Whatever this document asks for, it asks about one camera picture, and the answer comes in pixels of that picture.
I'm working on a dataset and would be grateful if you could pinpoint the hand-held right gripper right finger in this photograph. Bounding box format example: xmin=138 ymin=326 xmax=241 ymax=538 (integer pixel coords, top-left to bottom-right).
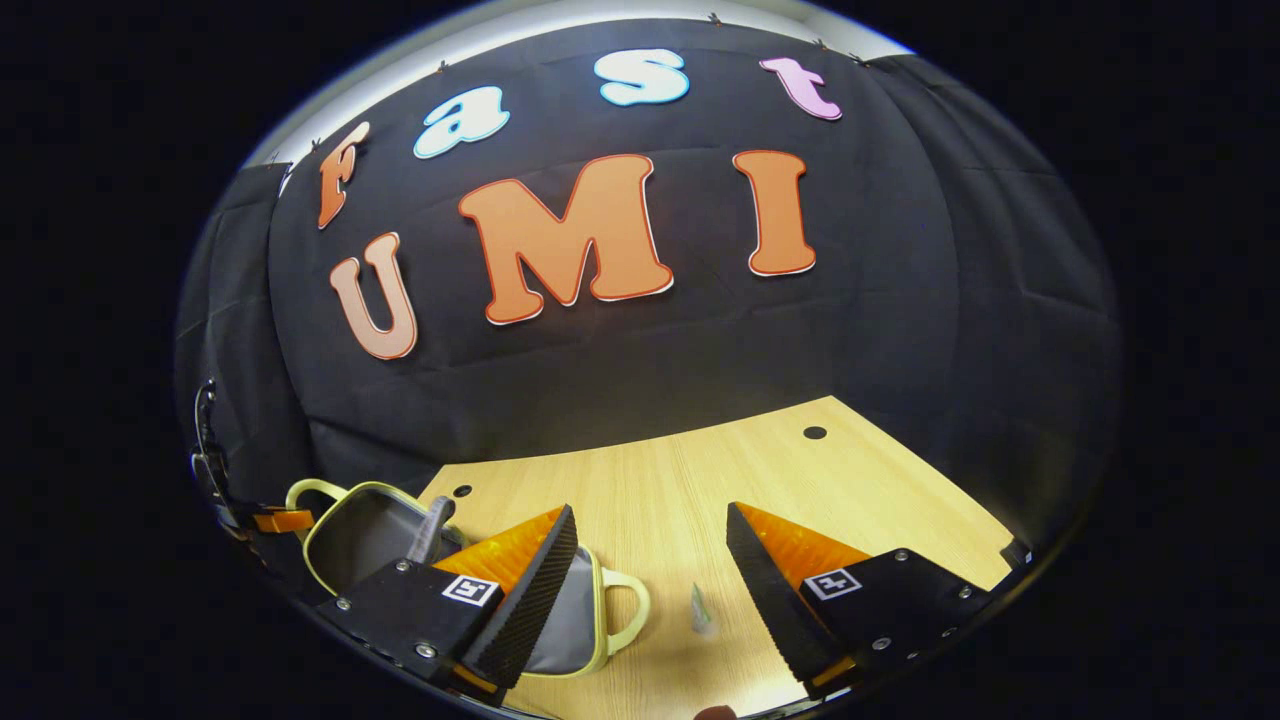
xmin=725 ymin=502 xmax=1001 ymax=701

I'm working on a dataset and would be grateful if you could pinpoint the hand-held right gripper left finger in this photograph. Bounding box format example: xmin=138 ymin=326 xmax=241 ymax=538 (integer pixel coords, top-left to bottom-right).
xmin=318 ymin=503 xmax=581 ymax=706

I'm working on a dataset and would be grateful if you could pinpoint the pale yellow suitcase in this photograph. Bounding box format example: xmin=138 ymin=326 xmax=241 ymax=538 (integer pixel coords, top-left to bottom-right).
xmin=285 ymin=478 xmax=653 ymax=681

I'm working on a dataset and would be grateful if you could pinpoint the row of cloth clips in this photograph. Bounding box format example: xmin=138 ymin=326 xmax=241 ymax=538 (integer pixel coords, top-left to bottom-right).
xmin=265 ymin=10 xmax=871 ymax=166

